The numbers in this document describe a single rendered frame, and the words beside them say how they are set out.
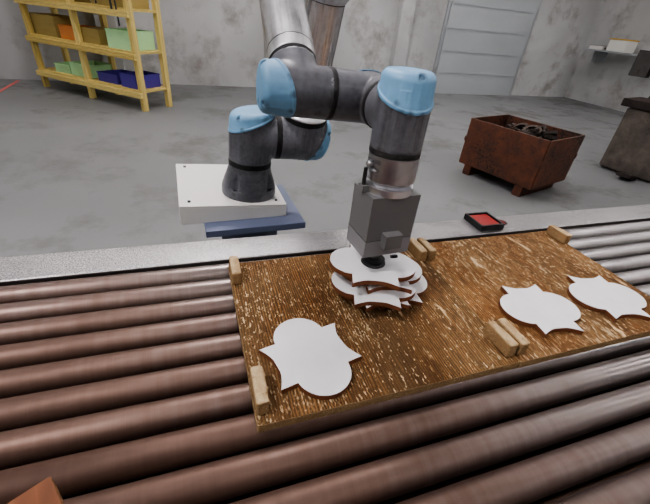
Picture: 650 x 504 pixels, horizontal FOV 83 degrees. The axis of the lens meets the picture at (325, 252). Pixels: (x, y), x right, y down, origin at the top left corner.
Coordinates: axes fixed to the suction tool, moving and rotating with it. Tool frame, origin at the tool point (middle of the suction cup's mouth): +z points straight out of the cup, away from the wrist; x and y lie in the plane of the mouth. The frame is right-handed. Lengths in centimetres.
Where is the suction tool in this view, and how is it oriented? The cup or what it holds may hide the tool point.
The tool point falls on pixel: (371, 267)
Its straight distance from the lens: 65.4
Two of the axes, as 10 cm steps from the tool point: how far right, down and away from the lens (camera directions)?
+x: -3.7, -5.4, 7.6
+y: 9.2, -1.3, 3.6
